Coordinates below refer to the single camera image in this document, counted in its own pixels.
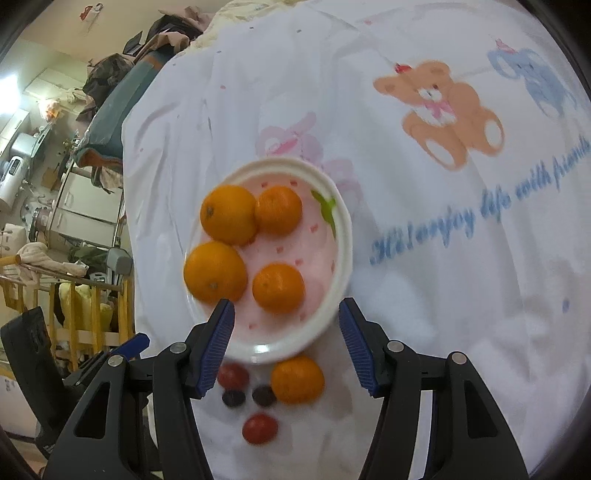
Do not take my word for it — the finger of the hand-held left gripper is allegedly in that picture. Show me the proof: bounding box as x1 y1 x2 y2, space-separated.
115 333 151 361

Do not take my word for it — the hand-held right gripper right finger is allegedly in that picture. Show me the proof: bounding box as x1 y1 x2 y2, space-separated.
338 298 529 480

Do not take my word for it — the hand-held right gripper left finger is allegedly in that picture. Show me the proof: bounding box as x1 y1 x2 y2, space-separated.
44 299 236 480

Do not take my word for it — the red cherry tomato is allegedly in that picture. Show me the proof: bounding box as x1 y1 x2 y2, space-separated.
242 412 279 445
217 363 250 390

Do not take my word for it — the small orange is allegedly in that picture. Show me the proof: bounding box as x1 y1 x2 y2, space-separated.
254 185 304 235
270 355 326 406
252 263 306 313

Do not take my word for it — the pink and white plate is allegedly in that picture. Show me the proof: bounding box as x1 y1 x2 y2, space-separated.
185 157 354 365

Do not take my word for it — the yellow wooden rack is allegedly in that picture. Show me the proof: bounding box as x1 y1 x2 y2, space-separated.
0 263 136 370

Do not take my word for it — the large orange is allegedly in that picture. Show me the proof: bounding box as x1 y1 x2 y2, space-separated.
183 241 249 304
200 185 258 246

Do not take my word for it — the white printed blanket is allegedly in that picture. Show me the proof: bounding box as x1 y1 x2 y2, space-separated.
121 0 591 480

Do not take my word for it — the beige cloth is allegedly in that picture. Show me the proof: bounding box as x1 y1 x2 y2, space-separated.
16 242 89 283

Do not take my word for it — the steel pot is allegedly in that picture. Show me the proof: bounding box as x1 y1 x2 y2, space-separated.
28 207 52 241

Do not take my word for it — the white cabinet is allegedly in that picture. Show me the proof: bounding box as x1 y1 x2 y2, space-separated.
54 170 126 237

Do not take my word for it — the white rice cooker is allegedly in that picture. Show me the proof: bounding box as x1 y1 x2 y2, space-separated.
0 156 29 213

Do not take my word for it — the teal mattress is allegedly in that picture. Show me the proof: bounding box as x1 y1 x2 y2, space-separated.
76 48 174 168

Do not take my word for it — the pile of dark clothes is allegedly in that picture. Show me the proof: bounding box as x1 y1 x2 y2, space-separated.
82 52 136 125

